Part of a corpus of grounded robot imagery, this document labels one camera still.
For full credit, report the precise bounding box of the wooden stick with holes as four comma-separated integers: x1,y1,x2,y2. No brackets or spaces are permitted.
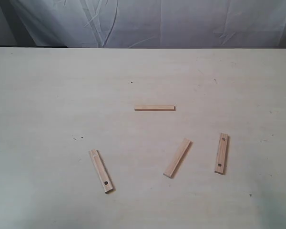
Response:
214,133,229,175
89,149,114,194

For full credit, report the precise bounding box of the horizontal plain wooden stick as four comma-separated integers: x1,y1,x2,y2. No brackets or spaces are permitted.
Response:
134,105,175,111

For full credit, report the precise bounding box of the white backdrop cloth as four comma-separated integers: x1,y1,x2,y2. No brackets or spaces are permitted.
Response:
0,0,286,48

